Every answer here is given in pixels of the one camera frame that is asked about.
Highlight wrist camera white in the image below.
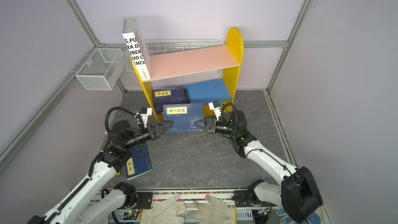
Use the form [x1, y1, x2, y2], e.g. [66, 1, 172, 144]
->
[208, 101, 222, 121]
[134, 107, 152, 129]

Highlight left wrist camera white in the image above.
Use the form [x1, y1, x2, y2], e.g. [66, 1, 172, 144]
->
[134, 107, 152, 129]

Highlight white wire rack basket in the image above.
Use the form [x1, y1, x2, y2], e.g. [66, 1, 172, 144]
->
[125, 38, 220, 73]

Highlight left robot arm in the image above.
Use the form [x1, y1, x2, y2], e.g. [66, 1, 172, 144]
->
[28, 107, 173, 224]

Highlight blue booklet yellow label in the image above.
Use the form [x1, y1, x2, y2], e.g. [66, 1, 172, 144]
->
[153, 99, 165, 115]
[163, 103, 204, 134]
[125, 144, 152, 180]

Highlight white mesh box basket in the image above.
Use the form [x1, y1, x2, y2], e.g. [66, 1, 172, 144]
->
[76, 48, 125, 91]

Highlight white book black lettering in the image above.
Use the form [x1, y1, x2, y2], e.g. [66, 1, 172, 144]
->
[122, 17, 151, 82]

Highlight blue dotted glove right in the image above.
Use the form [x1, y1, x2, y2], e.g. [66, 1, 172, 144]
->
[276, 207, 324, 224]

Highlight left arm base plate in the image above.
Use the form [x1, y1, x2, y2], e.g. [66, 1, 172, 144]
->
[123, 192, 153, 209]

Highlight white work glove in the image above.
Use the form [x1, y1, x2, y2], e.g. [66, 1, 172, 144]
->
[140, 194, 187, 224]
[189, 195, 237, 224]

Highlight yellow pink blue bookshelf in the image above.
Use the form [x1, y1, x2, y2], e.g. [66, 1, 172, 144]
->
[130, 27, 244, 117]

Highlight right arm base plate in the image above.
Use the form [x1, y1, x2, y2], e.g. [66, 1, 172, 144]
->
[232, 189, 276, 207]

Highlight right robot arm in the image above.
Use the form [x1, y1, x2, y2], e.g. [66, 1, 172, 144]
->
[194, 101, 323, 224]

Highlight white work glove centre left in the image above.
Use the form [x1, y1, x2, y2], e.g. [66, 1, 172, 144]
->
[140, 194, 187, 224]

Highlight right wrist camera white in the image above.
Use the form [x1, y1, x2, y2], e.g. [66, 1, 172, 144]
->
[208, 101, 222, 121]

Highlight white work glove centre right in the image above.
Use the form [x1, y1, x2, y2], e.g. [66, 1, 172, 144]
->
[189, 195, 237, 224]

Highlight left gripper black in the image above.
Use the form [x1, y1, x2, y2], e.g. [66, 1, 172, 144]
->
[124, 122, 173, 150]

